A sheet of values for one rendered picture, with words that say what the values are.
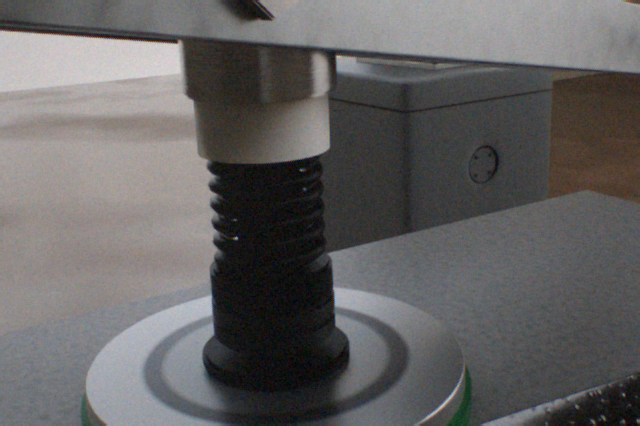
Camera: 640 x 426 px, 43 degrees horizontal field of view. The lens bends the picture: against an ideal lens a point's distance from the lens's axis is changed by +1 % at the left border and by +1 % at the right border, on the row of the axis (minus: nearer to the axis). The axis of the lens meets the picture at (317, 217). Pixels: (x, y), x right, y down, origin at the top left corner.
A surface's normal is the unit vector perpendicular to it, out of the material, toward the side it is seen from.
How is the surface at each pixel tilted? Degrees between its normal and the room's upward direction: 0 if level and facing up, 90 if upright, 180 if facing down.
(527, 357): 0
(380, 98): 90
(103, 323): 0
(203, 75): 90
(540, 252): 0
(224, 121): 90
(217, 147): 90
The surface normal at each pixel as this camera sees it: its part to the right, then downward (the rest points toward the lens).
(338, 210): -0.84, 0.19
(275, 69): 0.32, 0.26
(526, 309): -0.04, -0.96
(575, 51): 0.73, 0.17
